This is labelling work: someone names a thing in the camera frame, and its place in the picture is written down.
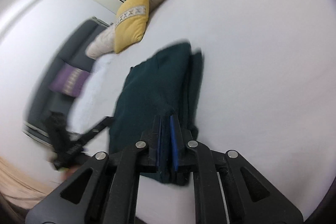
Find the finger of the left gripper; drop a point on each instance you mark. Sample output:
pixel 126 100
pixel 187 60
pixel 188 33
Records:
pixel 95 130

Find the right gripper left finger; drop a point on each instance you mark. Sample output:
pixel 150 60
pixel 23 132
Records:
pixel 104 189

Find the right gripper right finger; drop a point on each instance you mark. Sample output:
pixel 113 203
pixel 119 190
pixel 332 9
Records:
pixel 227 188

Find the dark green sweater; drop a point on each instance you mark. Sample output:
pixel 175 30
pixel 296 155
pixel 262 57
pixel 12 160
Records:
pixel 168 83

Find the person's left hand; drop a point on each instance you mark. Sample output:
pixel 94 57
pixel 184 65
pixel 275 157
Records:
pixel 66 173

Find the white fluffy pillow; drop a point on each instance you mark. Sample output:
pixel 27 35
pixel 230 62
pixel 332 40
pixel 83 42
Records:
pixel 100 92

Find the purple cushion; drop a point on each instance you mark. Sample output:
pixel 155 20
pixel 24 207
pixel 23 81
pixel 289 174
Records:
pixel 69 81

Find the dark grey headboard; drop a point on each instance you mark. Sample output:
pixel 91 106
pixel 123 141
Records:
pixel 44 101

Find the yellow patterned cushion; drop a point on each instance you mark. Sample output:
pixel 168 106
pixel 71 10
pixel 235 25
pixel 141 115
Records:
pixel 130 24

